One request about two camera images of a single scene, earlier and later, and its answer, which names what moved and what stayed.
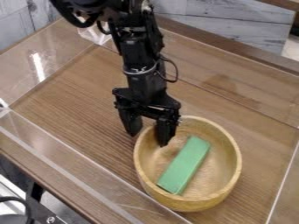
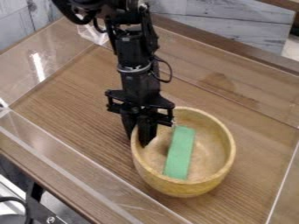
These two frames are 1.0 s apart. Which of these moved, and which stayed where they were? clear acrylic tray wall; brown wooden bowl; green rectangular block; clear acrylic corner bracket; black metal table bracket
Moved: green rectangular block; brown wooden bowl
Stayed: black metal table bracket; clear acrylic corner bracket; clear acrylic tray wall
